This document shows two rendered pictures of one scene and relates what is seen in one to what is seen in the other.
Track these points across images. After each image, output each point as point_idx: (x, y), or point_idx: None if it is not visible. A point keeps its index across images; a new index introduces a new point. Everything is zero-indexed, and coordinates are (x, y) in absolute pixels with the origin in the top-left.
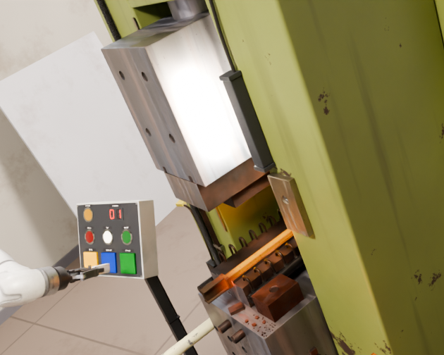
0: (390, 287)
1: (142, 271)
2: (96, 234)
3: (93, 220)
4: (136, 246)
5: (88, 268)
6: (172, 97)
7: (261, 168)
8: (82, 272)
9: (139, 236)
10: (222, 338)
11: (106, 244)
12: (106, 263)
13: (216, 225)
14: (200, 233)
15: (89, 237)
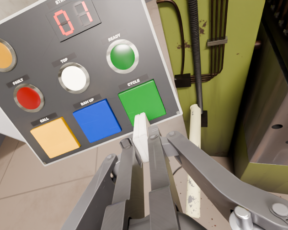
0: None
1: (177, 104)
2: (44, 86)
3: (20, 62)
4: (152, 64)
5: (134, 152)
6: None
7: None
8: (237, 197)
9: (154, 41)
10: (278, 133)
11: (77, 92)
12: (138, 115)
13: (232, 0)
14: (169, 46)
15: (29, 97)
